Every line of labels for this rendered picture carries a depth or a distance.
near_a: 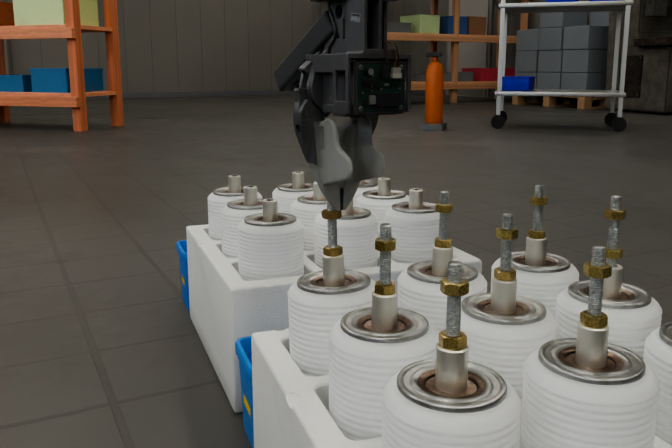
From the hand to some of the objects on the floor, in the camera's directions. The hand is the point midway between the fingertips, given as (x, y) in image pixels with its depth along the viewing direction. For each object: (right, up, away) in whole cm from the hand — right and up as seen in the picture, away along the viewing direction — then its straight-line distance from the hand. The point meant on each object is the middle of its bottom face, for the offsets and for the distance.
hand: (336, 196), depth 67 cm
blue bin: (-17, -21, +73) cm, 78 cm away
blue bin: (+2, -30, +23) cm, 38 cm away
